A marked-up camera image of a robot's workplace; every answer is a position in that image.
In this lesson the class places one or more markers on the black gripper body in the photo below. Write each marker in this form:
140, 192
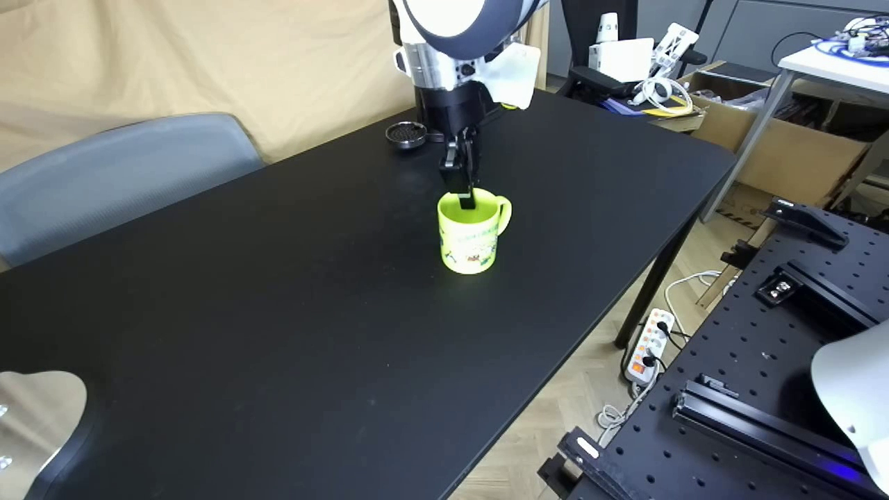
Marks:
454, 108

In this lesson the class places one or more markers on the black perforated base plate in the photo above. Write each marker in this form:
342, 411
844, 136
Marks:
741, 371

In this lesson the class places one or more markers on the white box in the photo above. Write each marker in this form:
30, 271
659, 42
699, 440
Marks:
622, 55

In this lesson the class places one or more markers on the white power strip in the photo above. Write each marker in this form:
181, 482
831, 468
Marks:
649, 347

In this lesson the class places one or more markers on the beige backdrop cloth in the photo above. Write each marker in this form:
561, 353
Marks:
233, 65

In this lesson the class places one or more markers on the black stapler-shaped clamp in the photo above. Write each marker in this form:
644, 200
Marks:
806, 221

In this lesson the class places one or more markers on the black aluminium rail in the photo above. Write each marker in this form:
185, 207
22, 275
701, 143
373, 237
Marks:
761, 421

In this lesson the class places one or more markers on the cardboard box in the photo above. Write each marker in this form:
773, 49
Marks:
836, 71
795, 157

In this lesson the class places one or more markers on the grey chair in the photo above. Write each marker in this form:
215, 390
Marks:
113, 185

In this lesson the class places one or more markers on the small black bracket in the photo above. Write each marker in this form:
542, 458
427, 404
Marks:
780, 287

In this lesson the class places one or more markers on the white bottle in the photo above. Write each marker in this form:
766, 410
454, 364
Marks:
608, 28

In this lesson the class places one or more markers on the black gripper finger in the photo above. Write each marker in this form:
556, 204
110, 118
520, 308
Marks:
451, 160
469, 189

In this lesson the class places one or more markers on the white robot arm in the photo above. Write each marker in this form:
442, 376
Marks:
454, 18

